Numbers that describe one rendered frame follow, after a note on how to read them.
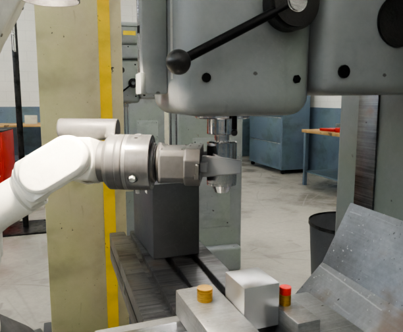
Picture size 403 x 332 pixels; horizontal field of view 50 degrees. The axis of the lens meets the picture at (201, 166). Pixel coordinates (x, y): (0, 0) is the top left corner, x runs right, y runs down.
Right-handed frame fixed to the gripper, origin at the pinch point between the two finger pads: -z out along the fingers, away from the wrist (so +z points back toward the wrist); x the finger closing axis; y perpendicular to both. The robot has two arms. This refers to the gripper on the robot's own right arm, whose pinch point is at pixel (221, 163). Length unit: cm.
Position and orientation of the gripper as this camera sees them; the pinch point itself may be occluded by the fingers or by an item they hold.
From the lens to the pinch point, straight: 68.8
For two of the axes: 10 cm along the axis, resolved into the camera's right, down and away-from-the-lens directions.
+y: -0.1, 9.9, 1.5
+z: -10.0, -0.2, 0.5
